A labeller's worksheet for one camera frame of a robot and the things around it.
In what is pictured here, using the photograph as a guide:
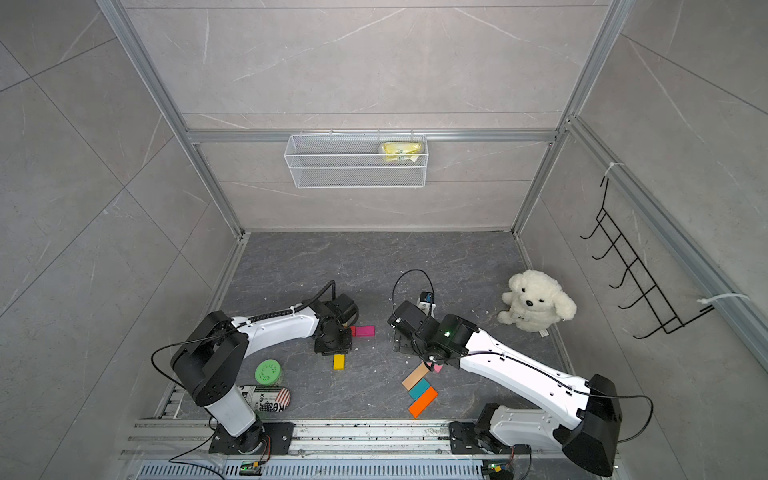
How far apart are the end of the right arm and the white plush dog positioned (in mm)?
388

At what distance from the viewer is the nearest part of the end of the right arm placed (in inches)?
19.6

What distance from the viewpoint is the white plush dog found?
0.80 meters
